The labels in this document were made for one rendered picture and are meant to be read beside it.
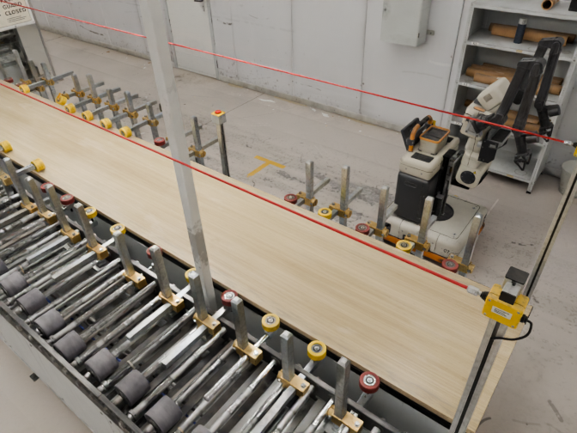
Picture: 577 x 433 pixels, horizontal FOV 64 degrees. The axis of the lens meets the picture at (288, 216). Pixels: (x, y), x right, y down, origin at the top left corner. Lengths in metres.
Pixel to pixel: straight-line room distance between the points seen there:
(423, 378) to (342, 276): 0.63
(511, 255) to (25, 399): 3.55
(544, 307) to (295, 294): 2.05
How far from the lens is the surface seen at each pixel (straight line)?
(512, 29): 4.62
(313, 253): 2.40
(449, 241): 3.58
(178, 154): 1.80
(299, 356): 2.26
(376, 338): 2.05
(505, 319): 1.10
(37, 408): 3.30
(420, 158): 3.44
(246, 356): 2.07
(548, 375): 3.35
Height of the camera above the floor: 2.51
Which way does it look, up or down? 38 degrees down
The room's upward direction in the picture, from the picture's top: 2 degrees counter-clockwise
